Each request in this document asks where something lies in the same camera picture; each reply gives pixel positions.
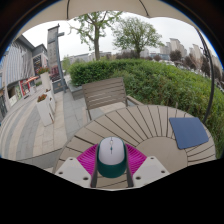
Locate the round-crowned green tree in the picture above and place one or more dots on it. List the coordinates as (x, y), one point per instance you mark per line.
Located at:
(136, 33)

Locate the white planter with red flowers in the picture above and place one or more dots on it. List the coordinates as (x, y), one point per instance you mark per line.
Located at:
(45, 111)
(45, 80)

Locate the slatted wooden chair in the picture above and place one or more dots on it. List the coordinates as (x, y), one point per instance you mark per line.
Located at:
(104, 93)

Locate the tall grey sign pillar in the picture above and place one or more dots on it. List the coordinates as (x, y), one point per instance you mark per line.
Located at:
(53, 53)

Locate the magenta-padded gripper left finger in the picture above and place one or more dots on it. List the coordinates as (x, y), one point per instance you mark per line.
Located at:
(74, 170)

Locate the blue rectangular mouse pad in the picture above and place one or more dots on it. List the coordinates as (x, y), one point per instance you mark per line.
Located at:
(188, 132)

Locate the long green hedge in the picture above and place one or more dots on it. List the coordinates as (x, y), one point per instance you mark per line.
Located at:
(160, 86)

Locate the beige patio umbrella canopy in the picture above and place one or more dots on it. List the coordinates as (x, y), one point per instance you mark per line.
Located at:
(106, 5)

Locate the bare-trunked leafy tree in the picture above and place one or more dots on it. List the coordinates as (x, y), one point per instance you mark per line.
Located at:
(97, 40)

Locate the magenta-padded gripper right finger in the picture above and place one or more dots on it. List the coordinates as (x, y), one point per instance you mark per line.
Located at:
(150, 170)

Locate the white and teal computer mouse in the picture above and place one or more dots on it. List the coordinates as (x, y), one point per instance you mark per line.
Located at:
(111, 156)

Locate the dark curved umbrella pole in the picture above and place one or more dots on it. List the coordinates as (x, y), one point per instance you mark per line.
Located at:
(211, 83)

